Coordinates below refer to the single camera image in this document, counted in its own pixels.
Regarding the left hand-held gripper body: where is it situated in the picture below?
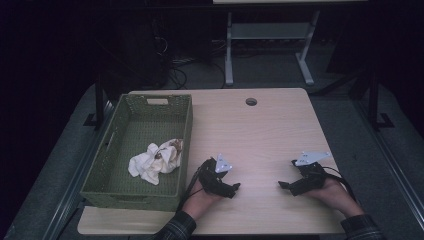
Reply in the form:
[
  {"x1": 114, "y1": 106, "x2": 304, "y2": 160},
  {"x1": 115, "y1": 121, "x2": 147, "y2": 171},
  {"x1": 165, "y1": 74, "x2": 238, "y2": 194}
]
[{"x1": 198, "y1": 153, "x2": 235, "y2": 195}]

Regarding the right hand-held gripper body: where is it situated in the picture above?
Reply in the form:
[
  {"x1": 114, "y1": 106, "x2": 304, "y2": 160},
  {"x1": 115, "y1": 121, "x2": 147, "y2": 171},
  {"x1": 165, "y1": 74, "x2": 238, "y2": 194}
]
[{"x1": 291, "y1": 152, "x2": 331, "y2": 193}]

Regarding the white cloth with brown print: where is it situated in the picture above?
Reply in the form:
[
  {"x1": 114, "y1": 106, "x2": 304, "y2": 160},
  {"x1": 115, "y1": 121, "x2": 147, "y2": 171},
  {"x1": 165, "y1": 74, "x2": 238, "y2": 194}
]
[{"x1": 128, "y1": 138, "x2": 184, "y2": 186}]

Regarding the green woven basket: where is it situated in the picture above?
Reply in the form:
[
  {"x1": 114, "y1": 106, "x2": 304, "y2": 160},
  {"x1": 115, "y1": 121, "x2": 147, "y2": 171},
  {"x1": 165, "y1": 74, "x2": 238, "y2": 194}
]
[{"x1": 79, "y1": 93, "x2": 194, "y2": 213}]

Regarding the person's left hand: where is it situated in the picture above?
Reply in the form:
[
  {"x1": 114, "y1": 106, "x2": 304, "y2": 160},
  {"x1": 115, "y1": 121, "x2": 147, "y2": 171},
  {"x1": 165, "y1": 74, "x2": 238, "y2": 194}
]
[{"x1": 181, "y1": 181, "x2": 224, "y2": 221}]

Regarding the person's right hand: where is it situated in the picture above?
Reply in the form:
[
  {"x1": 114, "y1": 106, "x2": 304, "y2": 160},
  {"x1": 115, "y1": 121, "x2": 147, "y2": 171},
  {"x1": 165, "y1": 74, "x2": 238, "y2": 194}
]
[{"x1": 308, "y1": 178, "x2": 364, "y2": 219}]

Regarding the black metal stand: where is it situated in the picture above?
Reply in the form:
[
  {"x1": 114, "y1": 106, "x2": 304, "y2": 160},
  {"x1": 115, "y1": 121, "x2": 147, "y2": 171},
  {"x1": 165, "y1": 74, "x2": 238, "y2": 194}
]
[
  {"x1": 83, "y1": 71, "x2": 109, "y2": 129},
  {"x1": 366, "y1": 71, "x2": 395, "y2": 131}
]

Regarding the dark computer case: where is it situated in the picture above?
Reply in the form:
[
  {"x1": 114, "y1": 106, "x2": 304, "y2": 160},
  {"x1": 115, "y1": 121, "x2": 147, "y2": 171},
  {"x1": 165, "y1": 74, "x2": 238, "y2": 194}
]
[{"x1": 99, "y1": 13, "x2": 171, "y2": 91}]

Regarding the white-framed desk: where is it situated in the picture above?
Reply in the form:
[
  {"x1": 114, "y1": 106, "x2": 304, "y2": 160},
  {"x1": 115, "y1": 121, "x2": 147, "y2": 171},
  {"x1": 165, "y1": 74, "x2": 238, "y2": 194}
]
[{"x1": 212, "y1": 0, "x2": 368, "y2": 87}]

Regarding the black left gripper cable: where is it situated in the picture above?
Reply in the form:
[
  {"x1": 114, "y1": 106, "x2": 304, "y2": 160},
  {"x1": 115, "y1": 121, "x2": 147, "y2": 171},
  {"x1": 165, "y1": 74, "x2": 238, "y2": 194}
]
[{"x1": 176, "y1": 164, "x2": 206, "y2": 213}]

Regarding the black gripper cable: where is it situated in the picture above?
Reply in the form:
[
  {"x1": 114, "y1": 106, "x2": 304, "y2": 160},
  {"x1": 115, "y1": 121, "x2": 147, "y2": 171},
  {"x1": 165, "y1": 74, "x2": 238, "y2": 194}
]
[
  {"x1": 176, "y1": 164, "x2": 206, "y2": 213},
  {"x1": 321, "y1": 165, "x2": 358, "y2": 203}
]

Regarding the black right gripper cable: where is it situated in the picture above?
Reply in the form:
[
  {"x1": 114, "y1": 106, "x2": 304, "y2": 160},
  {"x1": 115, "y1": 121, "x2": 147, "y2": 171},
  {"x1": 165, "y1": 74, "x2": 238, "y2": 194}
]
[{"x1": 321, "y1": 165, "x2": 358, "y2": 203}]

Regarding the tangle of floor cables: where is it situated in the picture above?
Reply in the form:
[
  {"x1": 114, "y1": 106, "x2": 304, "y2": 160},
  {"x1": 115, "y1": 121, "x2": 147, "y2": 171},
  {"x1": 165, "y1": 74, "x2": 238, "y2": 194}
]
[{"x1": 168, "y1": 56, "x2": 228, "y2": 90}]

